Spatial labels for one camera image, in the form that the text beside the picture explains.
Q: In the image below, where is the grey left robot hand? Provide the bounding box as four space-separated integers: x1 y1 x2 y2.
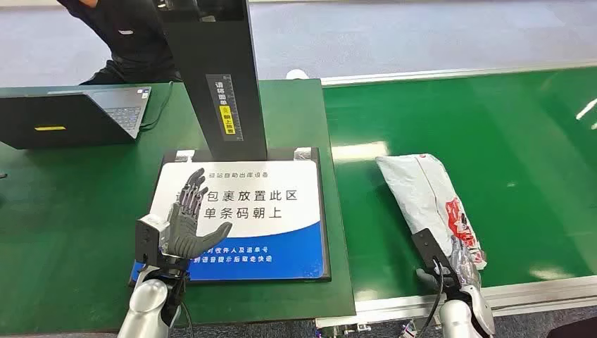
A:
164 168 233 261

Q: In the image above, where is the dark open laptop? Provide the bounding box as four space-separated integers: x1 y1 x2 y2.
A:
0 86 153 151

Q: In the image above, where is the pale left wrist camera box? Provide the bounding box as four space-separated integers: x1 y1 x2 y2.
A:
135 214 172 268

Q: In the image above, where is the aluminium conveyor side rail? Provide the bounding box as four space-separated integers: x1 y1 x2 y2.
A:
315 275 597 338
320 59 597 87

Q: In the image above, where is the person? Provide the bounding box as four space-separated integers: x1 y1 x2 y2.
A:
56 0 183 86

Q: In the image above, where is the dark green table mat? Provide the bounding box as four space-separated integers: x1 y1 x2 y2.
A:
0 79 356 335

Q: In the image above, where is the black scanner column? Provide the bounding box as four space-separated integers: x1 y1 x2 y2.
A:
156 0 269 163

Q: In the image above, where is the dark laptop cable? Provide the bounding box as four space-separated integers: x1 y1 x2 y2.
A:
139 81 175 132

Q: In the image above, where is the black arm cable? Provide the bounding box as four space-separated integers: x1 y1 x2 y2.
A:
415 258 444 338
179 298 195 338

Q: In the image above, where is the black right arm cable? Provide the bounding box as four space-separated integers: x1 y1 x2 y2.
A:
415 258 444 338

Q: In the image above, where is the ruler label with yellow patch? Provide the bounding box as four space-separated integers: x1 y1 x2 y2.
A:
206 73 244 142

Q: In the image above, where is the green conveyor belt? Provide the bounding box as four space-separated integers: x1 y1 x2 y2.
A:
322 65 597 301

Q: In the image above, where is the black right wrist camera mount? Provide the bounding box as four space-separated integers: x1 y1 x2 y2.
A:
411 228 463 290

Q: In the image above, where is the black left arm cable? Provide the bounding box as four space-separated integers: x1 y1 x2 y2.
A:
179 298 195 338

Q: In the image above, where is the white plastic mailer package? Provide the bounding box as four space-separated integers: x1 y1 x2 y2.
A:
375 154 489 272

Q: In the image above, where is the black machine base plate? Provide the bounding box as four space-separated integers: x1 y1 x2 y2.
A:
130 148 332 285

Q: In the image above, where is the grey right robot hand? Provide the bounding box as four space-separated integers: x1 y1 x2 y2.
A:
416 235 484 292

